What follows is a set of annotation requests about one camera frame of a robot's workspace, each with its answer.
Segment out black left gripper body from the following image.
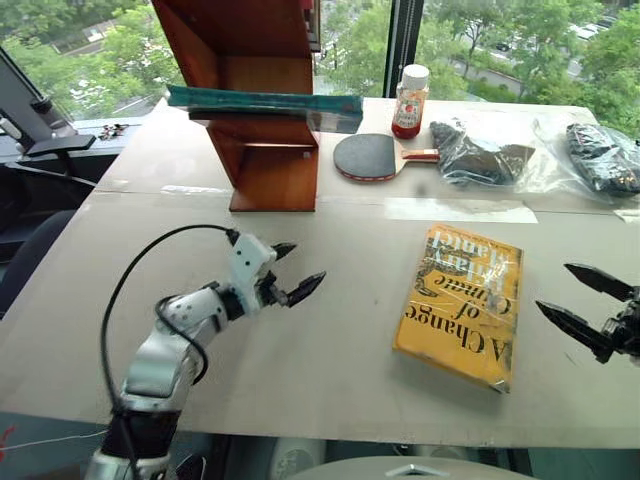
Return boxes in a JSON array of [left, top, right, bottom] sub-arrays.
[[254, 271, 294, 309]]

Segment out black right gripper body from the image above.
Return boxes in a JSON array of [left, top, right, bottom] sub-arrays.
[[594, 285, 640, 364]]

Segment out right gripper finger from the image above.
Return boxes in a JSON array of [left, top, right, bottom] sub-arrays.
[[563, 262, 637, 302], [535, 299, 613, 353]]

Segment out red-brown wooden bookshelf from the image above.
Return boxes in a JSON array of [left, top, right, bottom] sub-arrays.
[[151, 0, 322, 214]]

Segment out yellow paperback book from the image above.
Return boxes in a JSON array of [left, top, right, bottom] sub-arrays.
[[391, 222, 525, 395]]

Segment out teal book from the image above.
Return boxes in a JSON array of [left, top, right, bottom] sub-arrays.
[[165, 84, 365, 134]]

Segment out clear bag of dark items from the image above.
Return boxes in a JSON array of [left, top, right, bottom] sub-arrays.
[[429, 118, 538, 188], [516, 116, 640, 204]]

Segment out black table tennis paddle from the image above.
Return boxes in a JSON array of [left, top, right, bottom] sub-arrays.
[[332, 132, 442, 183]]

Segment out red bottle with white cap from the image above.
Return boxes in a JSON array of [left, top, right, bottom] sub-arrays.
[[390, 64, 431, 140]]

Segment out black office chair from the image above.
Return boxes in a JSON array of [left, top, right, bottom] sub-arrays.
[[0, 133, 97, 321]]

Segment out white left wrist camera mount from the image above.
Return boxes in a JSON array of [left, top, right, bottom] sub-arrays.
[[226, 233, 279, 319]]

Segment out black window frame post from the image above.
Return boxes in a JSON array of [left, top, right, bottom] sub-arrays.
[[381, 0, 427, 99]]

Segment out thin red wire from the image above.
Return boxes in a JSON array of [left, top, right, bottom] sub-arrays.
[[0, 424, 17, 464]]

